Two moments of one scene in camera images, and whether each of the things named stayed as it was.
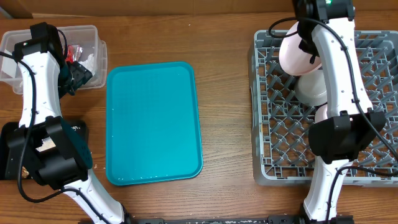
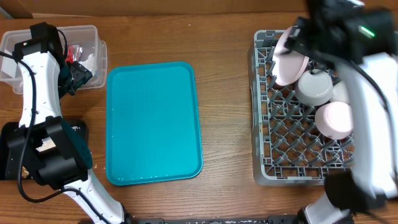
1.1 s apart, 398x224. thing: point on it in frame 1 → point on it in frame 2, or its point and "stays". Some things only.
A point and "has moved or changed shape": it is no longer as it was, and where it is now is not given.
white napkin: [89, 64] stays
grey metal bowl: [310, 89] stays
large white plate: [293, 60] has moved or changed shape
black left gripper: [81, 75] stays
